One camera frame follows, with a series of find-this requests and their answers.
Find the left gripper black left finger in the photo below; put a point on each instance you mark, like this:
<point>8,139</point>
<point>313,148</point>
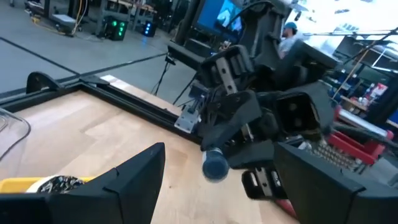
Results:
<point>130,196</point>

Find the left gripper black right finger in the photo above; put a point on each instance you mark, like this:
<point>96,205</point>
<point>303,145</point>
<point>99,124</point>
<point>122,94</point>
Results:
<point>326,199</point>

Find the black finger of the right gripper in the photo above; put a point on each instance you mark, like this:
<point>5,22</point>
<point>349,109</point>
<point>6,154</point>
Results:
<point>255,155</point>
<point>233,112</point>

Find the blue white-labelled marker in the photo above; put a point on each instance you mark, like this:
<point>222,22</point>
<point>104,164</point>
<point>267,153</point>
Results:
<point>215,166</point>

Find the chocolate iced toy donut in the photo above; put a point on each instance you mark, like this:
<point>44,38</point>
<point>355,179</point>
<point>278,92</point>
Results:
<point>59,184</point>

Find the black device on tripod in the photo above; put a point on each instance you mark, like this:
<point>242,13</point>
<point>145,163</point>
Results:
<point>183,54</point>

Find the blue lit monitor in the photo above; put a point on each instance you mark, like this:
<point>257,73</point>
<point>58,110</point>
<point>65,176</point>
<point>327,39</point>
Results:
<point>211,15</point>

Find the person with cap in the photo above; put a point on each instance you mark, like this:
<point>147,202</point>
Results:
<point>287,43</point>

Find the computer with blue lights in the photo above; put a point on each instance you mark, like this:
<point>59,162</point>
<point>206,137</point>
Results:
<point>149,29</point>

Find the yellow plastic basket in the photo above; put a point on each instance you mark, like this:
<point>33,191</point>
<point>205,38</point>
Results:
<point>12,185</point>

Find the computer with green lights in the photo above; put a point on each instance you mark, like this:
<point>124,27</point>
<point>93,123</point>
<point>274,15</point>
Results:
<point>116,29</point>

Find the clear plastic bin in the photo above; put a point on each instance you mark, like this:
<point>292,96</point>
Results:
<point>12,146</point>

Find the black standing desk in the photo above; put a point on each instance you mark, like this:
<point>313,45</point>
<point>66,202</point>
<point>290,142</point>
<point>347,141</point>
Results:
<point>62,21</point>

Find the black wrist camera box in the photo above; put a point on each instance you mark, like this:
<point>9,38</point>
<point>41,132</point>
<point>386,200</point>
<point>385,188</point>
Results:
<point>295,115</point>

